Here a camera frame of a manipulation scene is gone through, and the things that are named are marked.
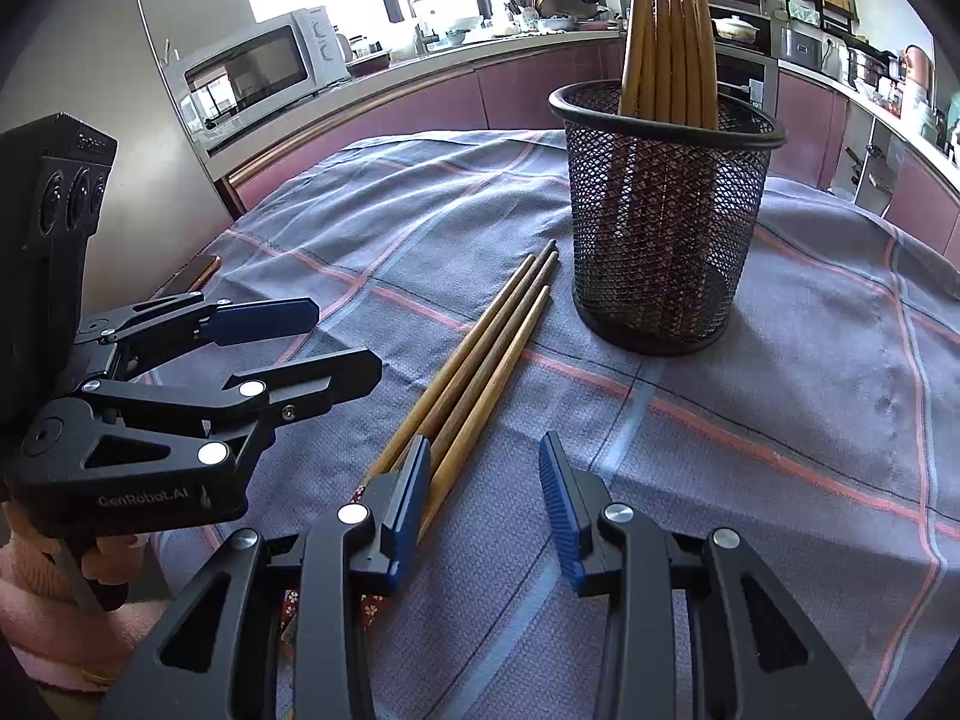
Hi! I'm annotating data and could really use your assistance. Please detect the black wall rack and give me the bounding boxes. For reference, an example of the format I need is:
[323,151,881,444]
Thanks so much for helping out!
[765,0,860,35]

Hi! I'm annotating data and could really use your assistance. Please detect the grey refrigerator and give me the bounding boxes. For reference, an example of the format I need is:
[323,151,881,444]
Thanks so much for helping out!
[0,0,241,316]

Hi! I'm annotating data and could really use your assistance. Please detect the silver countertop appliance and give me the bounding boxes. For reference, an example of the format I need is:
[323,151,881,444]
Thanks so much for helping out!
[780,21,826,65]

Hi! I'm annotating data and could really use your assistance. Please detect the long pink base cabinets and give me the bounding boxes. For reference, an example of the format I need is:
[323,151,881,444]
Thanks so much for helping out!
[225,41,631,211]

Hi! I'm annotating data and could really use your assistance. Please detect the gold-edged smartphone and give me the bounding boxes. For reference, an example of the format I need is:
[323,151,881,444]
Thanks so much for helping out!
[154,255,222,301]

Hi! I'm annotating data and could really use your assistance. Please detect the blue plaid tablecloth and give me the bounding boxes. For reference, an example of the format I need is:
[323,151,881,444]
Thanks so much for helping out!
[146,127,960,720]

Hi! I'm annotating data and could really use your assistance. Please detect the black built-in oven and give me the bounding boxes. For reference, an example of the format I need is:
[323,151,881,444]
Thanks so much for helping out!
[705,45,781,117]

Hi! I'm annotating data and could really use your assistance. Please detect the person's left hand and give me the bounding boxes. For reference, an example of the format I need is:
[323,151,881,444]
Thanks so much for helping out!
[79,534,149,578]

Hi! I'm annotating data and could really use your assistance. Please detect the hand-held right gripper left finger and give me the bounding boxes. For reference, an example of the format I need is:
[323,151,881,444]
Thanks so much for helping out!
[97,435,434,720]

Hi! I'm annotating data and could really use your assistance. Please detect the white microwave oven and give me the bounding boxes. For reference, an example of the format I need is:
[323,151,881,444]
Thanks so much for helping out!
[161,6,353,155]

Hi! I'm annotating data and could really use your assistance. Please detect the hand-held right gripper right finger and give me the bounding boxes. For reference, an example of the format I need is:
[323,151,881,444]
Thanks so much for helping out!
[538,431,875,720]

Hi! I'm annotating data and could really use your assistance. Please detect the black mesh holder cup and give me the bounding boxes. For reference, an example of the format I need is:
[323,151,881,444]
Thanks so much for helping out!
[548,80,788,357]

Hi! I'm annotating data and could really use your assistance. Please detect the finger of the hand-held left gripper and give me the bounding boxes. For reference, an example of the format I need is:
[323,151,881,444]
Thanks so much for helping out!
[82,349,383,458]
[79,294,320,350]

